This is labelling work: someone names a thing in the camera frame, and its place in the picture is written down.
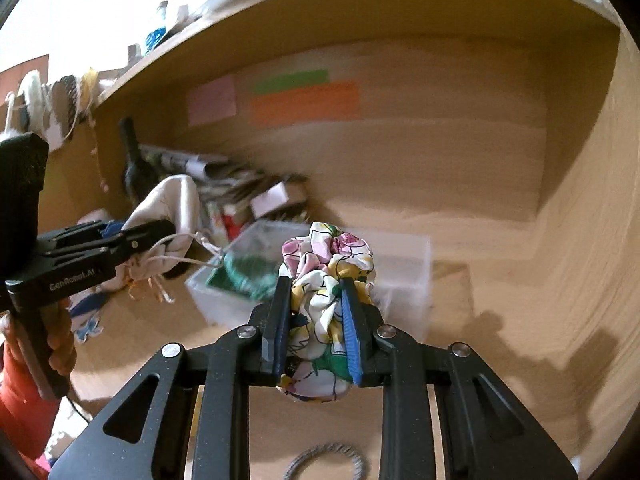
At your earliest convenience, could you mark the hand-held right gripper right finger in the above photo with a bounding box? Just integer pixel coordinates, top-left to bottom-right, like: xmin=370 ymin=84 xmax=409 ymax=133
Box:
xmin=341 ymin=278 xmax=579 ymax=480

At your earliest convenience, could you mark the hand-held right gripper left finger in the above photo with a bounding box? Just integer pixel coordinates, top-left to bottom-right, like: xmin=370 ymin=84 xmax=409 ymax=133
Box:
xmin=47 ymin=276 xmax=292 ymax=480

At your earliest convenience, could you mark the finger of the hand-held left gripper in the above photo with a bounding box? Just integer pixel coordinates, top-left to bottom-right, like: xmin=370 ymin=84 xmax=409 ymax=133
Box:
xmin=41 ymin=220 xmax=127 ymax=257
xmin=101 ymin=218 xmax=177 ymax=268

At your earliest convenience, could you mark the white drawstring pouch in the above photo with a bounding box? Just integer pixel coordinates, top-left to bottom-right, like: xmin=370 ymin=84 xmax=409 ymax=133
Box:
xmin=119 ymin=174 xmax=228 ymax=292

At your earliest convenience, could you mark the floral fabric scrunchie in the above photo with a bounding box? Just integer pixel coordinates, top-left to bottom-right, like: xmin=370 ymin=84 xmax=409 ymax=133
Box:
xmin=277 ymin=221 xmax=377 ymax=404

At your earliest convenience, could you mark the clear plastic storage box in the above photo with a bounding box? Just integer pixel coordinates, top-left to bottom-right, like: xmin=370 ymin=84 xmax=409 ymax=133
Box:
xmin=184 ymin=219 xmax=434 ymax=343

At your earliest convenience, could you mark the person's left forearm red sleeve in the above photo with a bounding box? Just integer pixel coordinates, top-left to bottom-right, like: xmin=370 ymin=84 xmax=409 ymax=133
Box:
xmin=0 ymin=341 xmax=64 ymax=479

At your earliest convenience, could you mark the person's left hand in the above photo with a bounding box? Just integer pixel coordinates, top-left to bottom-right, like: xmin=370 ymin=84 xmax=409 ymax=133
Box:
xmin=0 ymin=298 xmax=79 ymax=387

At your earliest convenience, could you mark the green scrunchie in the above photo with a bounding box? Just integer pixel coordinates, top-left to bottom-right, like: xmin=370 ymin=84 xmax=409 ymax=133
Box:
xmin=219 ymin=251 xmax=279 ymax=302

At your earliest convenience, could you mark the dark glass bottle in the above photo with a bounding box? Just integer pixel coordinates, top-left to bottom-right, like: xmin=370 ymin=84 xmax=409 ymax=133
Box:
xmin=118 ymin=117 xmax=157 ymax=202

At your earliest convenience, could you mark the blue and white cloth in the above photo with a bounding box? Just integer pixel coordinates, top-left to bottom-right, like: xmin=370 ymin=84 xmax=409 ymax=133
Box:
xmin=69 ymin=291 xmax=110 ymax=344

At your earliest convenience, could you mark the pile of papers and magazines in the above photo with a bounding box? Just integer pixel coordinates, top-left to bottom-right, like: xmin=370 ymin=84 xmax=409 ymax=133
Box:
xmin=140 ymin=143 xmax=312 ymax=241

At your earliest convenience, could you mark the white plush toy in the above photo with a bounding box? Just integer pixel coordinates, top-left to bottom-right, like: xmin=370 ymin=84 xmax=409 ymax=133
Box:
xmin=18 ymin=69 xmax=52 ymax=133

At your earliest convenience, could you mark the woven striped hanging bag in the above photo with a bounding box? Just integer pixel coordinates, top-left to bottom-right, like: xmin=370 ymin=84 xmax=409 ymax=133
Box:
xmin=49 ymin=74 xmax=97 ymax=142

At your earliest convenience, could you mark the small white cardboard box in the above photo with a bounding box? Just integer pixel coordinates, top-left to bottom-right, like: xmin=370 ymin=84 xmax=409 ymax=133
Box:
xmin=249 ymin=182 xmax=297 ymax=217

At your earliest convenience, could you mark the pink sticky note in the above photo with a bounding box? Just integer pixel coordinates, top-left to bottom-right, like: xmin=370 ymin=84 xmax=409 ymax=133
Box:
xmin=187 ymin=74 xmax=237 ymax=127

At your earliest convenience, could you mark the orange sticky note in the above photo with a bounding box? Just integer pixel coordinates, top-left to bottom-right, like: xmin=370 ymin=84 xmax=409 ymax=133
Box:
xmin=249 ymin=81 xmax=360 ymax=127

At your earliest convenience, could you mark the green sticky note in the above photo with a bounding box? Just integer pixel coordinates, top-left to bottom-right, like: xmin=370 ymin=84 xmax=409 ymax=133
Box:
xmin=254 ymin=68 xmax=330 ymax=95

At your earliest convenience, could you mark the wooden shelf board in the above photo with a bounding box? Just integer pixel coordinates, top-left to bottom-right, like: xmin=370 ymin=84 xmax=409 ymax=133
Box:
xmin=94 ymin=0 xmax=621 ymax=110

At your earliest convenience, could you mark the grey hair tie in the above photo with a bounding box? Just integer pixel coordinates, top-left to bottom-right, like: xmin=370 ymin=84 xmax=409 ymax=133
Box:
xmin=284 ymin=442 xmax=369 ymax=480

